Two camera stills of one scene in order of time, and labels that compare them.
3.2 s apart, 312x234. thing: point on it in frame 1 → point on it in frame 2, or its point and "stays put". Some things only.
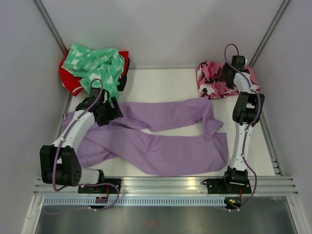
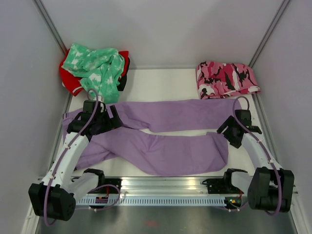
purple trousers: x=165 y=137 stays put
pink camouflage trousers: x=211 y=84 stays put
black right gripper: x=227 y=67 → x=229 y=122
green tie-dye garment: x=104 y=64 stays put
